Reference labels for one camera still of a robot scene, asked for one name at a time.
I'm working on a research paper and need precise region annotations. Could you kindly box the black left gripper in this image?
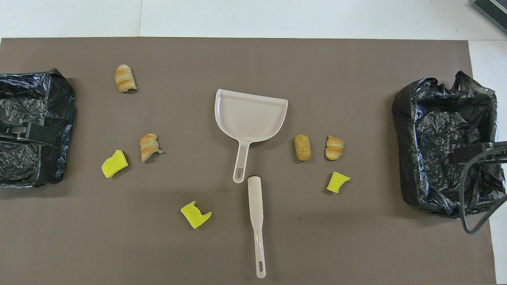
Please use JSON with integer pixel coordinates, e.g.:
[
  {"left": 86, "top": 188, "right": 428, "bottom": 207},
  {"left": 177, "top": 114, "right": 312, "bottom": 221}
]
[{"left": 0, "top": 123, "right": 61, "bottom": 147}]

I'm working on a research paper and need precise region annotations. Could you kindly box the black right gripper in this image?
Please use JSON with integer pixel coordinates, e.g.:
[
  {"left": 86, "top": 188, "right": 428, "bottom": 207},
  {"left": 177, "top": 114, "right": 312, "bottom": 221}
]
[{"left": 449, "top": 141, "right": 507, "bottom": 164}]

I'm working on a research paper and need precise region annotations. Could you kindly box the striped croissant piece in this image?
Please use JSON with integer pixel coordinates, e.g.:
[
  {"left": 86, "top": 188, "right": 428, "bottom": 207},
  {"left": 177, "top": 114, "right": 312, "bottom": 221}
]
[
  {"left": 325, "top": 135, "right": 345, "bottom": 161},
  {"left": 114, "top": 64, "right": 137, "bottom": 93},
  {"left": 139, "top": 133, "right": 162, "bottom": 163}
]

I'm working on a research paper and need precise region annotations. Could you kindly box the notched yellow sponge piece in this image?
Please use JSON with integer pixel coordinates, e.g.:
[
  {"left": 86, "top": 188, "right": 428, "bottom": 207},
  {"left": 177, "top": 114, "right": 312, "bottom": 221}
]
[
  {"left": 326, "top": 171, "right": 351, "bottom": 194},
  {"left": 180, "top": 201, "right": 212, "bottom": 229}
]

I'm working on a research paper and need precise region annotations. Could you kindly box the brown oval bread piece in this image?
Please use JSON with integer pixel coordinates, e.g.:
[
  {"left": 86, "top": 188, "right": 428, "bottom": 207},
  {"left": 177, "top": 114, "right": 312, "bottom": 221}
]
[{"left": 294, "top": 134, "right": 312, "bottom": 162}]

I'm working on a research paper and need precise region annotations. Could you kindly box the beige plastic dustpan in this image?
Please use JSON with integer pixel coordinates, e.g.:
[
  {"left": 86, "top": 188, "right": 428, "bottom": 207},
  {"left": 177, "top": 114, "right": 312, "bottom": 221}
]
[{"left": 214, "top": 89, "right": 289, "bottom": 184}]

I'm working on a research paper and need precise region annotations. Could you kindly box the black bag lined bin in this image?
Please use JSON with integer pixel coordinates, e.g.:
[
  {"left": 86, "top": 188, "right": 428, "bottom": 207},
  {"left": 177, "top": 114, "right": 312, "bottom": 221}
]
[
  {"left": 392, "top": 70, "right": 507, "bottom": 219},
  {"left": 0, "top": 68, "right": 77, "bottom": 188}
]

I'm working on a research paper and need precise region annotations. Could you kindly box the grey ribbed device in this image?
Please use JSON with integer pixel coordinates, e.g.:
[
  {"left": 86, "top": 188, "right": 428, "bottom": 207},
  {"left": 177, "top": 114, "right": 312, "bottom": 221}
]
[{"left": 471, "top": 0, "right": 507, "bottom": 34}]

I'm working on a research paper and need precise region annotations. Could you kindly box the brown table mat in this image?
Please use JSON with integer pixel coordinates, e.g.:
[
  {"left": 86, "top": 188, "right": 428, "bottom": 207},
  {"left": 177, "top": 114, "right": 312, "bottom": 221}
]
[{"left": 0, "top": 37, "right": 497, "bottom": 285}]

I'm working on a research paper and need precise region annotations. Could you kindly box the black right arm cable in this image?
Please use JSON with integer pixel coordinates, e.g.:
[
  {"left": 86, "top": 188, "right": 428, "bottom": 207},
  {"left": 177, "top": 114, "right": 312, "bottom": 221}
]
[{"left": 459, "top": 148, "right": 507, "bottom": 235}]

